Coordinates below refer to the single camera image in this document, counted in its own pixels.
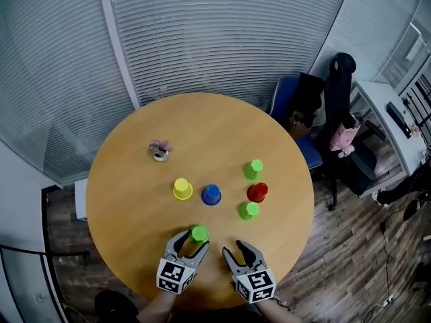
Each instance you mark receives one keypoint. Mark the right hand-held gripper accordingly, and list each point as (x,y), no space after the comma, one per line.
(257,284)

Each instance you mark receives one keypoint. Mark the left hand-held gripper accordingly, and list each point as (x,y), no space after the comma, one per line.
(175,276)

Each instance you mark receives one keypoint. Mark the green paper cup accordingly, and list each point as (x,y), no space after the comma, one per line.
(248,210)
(199,232)
(253,168)

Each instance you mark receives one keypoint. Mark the blue plastic cup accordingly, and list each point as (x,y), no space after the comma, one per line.
(211,194)

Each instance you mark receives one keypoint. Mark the yellow plastic cup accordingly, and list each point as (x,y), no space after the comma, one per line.
(182,187)

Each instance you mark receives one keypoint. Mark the red plastic cup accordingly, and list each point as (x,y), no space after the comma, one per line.
(257,191)

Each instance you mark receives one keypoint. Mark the person's right forearm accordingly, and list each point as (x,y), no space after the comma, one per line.
(276,311)

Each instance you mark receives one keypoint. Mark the person's left forearm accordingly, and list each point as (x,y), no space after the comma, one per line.
(158,306)

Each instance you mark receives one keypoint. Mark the small potted plant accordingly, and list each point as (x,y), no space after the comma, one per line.
(160,150)

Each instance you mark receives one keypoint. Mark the white low cabinet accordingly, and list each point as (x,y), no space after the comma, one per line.
(81,198)

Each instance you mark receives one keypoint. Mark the whiteboard with black stand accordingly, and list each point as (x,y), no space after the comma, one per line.
(67,253)

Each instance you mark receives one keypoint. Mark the blue chair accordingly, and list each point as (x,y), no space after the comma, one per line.
(311,153)

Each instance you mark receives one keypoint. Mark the brown handbag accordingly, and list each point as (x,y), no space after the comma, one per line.
(299,130)

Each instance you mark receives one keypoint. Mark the white plastic bottle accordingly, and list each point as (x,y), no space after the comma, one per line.
(347,151)

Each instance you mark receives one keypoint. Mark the white power strip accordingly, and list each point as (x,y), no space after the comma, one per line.
(389,300)

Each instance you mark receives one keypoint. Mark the pink bag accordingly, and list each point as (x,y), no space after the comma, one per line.
(343,136)

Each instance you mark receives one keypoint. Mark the black jacket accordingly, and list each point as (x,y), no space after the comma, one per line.
(309,89)

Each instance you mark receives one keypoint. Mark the black office chair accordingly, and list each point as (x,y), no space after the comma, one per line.
(338,96)

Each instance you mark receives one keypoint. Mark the black rectangular device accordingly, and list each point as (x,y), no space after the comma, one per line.
(397,116)

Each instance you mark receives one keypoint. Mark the white desk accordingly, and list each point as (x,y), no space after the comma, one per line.
(373,94)

